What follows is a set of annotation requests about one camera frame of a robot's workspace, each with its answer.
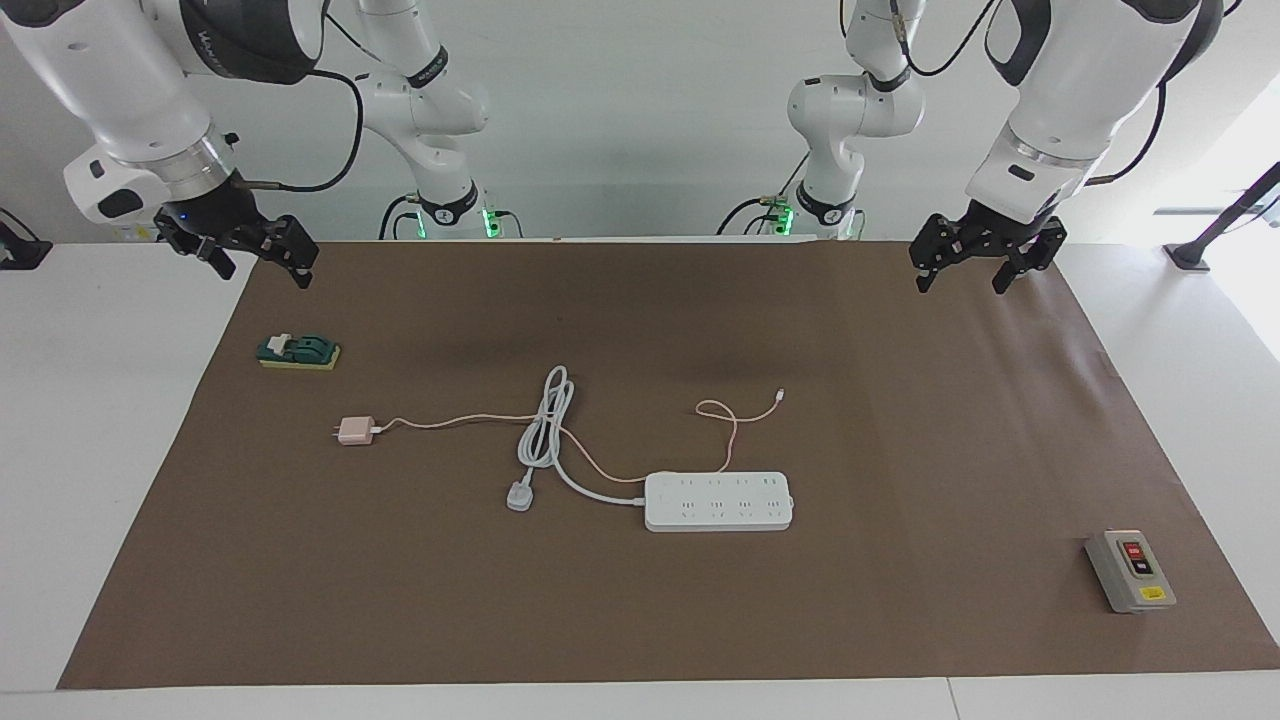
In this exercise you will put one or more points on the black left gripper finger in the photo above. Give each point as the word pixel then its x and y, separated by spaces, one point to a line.
pixel 935 245
pixel 1035 258

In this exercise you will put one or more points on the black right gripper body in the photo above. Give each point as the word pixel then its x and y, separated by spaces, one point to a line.
pixel 220 215

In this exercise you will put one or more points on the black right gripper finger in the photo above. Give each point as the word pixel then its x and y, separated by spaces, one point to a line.
pixel 295 245
pixel 217 258

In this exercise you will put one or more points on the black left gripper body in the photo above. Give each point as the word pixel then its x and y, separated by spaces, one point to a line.
pixel 1005 232

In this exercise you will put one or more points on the pink charger plug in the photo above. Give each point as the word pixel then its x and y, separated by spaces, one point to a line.
pixel 353 431

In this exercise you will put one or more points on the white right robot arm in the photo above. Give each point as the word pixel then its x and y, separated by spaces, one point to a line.
pixel 100 60

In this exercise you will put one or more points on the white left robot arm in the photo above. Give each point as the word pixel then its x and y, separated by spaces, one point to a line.
pixel 1070 60

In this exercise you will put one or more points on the white power strip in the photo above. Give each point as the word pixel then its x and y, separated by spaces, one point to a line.
pixel 720 502

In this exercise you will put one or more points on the brown paper mat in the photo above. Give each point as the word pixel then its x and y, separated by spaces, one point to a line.
pixel 400 600

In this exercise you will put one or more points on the white wall outlet box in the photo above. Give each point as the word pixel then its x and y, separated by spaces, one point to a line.
pixel 130 232

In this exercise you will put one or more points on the green knife switch yellow base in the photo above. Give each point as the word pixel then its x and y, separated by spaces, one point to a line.
pixel 298 352

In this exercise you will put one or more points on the black clamp bracket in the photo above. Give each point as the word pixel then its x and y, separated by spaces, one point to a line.
pixel 20 252

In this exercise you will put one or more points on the grey on-off switch box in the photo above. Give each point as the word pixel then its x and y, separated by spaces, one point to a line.
pixel 1128 572

